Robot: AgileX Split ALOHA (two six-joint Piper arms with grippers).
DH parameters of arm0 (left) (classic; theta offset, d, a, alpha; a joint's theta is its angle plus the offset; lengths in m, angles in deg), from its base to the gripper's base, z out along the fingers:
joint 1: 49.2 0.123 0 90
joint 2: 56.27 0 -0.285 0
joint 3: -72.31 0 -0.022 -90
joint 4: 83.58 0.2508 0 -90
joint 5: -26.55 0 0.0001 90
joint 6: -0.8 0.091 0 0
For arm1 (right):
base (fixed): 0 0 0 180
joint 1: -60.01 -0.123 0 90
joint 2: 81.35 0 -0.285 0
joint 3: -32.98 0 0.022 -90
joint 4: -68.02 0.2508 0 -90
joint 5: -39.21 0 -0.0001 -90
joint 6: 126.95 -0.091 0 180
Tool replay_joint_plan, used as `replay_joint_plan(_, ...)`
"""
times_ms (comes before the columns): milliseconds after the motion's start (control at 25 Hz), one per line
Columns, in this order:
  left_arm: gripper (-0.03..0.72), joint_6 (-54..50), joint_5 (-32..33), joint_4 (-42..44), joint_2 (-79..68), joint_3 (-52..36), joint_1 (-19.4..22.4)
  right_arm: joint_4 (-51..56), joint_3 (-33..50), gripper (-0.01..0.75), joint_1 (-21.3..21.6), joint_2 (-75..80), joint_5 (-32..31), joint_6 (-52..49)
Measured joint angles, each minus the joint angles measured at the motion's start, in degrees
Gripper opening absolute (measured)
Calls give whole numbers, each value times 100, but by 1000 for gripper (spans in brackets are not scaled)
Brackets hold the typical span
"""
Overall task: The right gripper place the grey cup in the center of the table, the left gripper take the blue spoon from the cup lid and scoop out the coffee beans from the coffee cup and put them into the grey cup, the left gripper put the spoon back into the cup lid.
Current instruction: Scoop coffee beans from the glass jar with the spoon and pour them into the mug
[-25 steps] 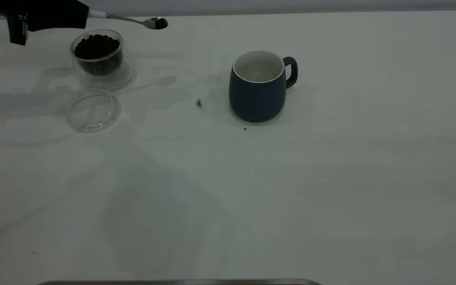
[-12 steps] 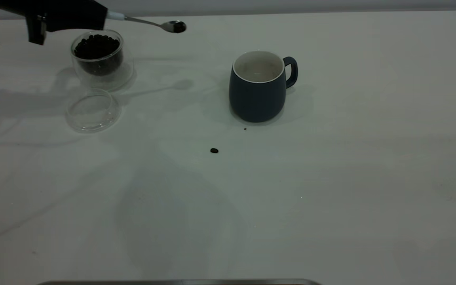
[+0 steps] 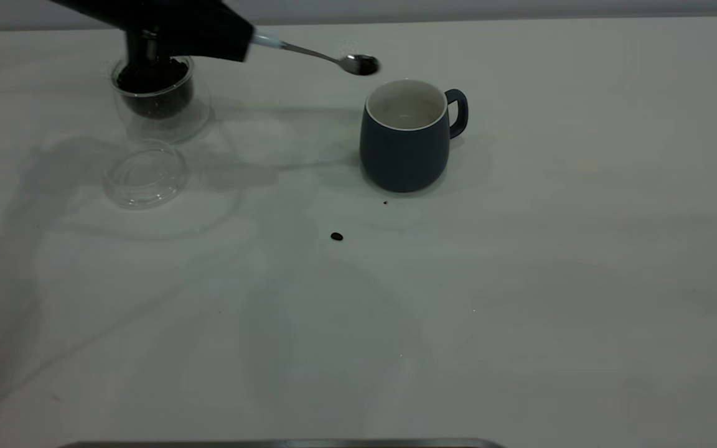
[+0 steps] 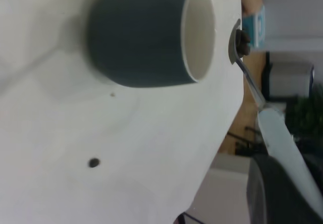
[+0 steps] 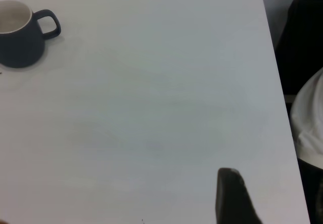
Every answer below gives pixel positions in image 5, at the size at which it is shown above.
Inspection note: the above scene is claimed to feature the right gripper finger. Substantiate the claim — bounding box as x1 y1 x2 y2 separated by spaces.
215 167 263 224

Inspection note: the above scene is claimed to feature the dark grey ceramic mug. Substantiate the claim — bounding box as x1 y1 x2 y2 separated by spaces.
0 1 62 69

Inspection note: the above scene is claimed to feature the white fabric bundle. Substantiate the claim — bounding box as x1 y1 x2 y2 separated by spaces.
290 67 323 171

